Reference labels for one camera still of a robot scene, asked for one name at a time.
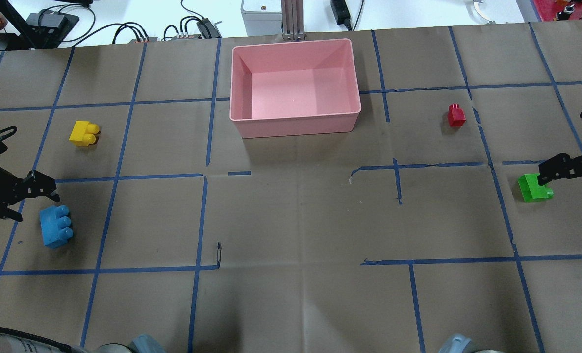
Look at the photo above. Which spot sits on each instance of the green block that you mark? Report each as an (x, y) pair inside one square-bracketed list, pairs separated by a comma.
[(531, 191)]

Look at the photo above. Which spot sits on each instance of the blue block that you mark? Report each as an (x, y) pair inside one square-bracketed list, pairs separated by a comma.
[(56, 226)]

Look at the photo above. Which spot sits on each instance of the red block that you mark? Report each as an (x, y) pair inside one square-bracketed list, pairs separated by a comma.
[(456, 115)]

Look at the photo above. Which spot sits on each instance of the white square box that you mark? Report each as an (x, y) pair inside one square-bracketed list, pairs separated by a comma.
[(262, 17)]

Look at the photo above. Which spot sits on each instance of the pink plastic box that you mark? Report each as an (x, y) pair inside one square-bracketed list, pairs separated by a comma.
[(294, 88)]

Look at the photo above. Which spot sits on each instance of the yellow block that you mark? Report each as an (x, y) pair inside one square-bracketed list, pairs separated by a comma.
[(84, 133)]

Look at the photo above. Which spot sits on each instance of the black power adapter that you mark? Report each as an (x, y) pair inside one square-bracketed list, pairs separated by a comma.
[(341, 13)]

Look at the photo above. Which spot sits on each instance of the aluminium frame post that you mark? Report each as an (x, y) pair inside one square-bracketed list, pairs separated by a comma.
[(292, 20)]

